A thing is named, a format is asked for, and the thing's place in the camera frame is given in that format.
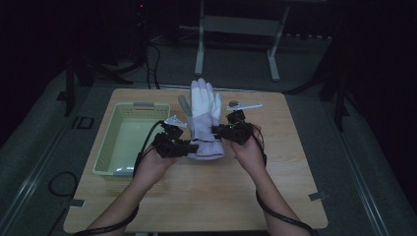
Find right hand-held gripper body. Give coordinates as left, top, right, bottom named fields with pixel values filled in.
left=213, top=101, right=264, bottom=147

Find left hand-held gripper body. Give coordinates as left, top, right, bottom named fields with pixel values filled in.
left=151, top=114, right=195, bottom=159

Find white lavender glove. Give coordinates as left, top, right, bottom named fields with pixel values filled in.
left=187, top=78, right=226, bottom=161

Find person's right hand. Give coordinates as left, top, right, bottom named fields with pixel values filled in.
left=228, top=124, right=268, bottom=180

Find person's left hand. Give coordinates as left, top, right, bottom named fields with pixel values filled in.
left=133, top=147, right=178, bottom=189

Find pale green plastic basket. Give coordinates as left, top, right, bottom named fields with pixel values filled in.
left=91, top=101, right=171, bottom=180

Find grey metal stand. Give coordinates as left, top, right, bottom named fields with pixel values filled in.
left=194, top=0, right=291, bottom=82

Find black tripod stand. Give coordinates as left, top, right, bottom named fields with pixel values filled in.
left=283, top=19, right=353, bottom=134
left=57, top=0, right=150, bottom=118

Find black hanging cables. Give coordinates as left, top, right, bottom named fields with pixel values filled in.
left=144, top=38, right=162, bottom=90

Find black floor cable loop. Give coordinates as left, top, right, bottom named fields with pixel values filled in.
left=47, top=171, right=79, bottom=199

